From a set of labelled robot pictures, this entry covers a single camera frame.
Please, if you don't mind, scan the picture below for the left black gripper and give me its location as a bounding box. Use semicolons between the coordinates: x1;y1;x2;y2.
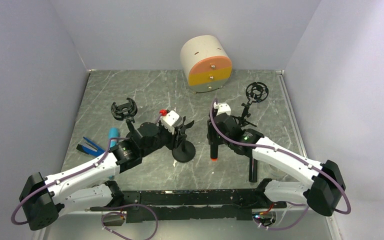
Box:
141;118;187;157

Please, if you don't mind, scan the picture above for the black round-base clip stand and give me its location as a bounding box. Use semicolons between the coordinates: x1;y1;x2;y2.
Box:
171;116;196;163

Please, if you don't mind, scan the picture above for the tall black microphone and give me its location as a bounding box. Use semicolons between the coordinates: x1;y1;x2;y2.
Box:
208;133;219;161

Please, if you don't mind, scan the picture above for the black round-base shock-mount stand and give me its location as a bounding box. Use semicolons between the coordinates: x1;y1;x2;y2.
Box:
110;97;138;133

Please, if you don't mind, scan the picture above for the black tripod shock-mount stand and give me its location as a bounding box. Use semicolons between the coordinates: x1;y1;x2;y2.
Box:
232;81;269;127

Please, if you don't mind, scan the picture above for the cyan blue microphone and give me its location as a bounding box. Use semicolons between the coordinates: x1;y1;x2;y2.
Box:
108;127;120;148

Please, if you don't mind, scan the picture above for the silver mesh black microphone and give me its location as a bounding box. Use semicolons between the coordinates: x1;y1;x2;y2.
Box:
248;157;258;183

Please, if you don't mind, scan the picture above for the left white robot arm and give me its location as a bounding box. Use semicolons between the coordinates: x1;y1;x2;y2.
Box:
11;119;193;231

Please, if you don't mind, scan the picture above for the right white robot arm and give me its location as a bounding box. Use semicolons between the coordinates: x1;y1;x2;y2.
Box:
208;112;352;217

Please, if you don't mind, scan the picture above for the white orange yellow cylinder container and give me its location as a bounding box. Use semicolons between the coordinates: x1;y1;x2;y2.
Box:
180;35;233;93

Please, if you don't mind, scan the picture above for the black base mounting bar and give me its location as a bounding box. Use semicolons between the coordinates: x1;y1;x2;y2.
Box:
89;188;287;223

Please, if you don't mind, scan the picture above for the blue black hand tool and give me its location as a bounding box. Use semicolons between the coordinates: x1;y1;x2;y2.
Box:
76;136;105;157

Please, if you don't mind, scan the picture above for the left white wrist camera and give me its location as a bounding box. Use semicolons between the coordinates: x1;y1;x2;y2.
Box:
159;109;182;135

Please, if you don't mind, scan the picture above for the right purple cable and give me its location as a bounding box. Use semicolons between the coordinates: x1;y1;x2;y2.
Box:
209;97;352;232

